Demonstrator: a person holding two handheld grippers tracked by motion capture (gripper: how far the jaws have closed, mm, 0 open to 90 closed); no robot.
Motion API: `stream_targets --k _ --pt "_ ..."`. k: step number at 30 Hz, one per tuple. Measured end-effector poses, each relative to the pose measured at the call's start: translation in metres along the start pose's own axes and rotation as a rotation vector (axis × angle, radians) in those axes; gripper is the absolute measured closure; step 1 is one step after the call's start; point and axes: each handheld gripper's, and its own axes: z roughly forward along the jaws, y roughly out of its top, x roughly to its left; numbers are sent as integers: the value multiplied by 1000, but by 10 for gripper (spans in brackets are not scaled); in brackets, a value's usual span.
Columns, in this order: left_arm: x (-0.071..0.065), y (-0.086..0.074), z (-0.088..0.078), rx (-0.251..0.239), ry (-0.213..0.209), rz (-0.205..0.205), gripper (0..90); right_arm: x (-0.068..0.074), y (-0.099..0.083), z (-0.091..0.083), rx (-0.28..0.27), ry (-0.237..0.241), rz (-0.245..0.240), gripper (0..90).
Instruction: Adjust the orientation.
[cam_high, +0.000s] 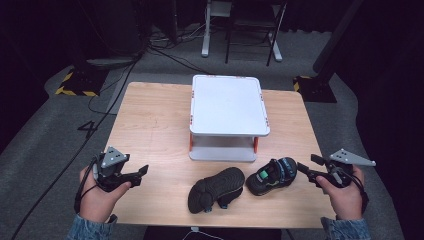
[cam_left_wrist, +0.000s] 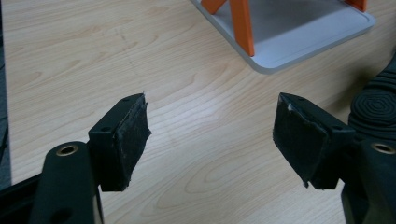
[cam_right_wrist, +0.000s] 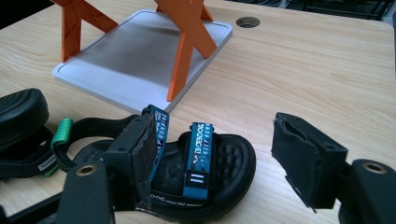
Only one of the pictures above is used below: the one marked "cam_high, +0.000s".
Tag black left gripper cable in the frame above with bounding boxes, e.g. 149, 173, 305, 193
73, 156, 101, 215

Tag black shoe with dark sole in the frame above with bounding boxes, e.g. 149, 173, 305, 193
187, 166, 246, 215

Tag person's right hand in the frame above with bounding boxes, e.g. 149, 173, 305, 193
315, 165, 366, 221

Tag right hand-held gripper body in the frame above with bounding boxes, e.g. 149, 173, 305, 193
324, 148, 377, 189

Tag black shoe with green patch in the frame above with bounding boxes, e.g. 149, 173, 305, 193
245, 156, 299, 197

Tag person's dark clothed torso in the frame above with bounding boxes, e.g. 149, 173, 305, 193
142, 225, 283, 240

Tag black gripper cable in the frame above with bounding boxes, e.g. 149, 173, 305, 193
346, 168, 370, 215
73, 156, 101, 215

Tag black folding chair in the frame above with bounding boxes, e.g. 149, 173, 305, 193
224, 0, 288, 67

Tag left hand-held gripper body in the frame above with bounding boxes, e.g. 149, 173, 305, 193
94, 146, 131, 193

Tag white desk frame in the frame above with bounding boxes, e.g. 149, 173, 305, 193
200, 0, 284, 63

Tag white cable with plug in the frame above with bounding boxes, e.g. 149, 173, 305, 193
181, 226, 225, 240

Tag black stand base yellow stripes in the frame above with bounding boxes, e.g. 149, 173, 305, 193
292, 74, 338, 104
54, 67, 108, 98

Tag black floor cable bundle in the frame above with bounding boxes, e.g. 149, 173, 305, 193
146, 23, 214, 76

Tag black slanted stand pole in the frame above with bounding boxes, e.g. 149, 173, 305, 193
312, 0, 366, 75

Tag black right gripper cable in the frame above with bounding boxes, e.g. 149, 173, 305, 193
346, 168, 370, 215

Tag person's left hand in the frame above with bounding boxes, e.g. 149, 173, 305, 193
78, 166, 133, 224

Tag long black floor cable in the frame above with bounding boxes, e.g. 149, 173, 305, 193
9, 49, 148, 240

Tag white two-tier shoe rack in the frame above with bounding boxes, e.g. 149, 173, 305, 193
188, 74, 271, 164

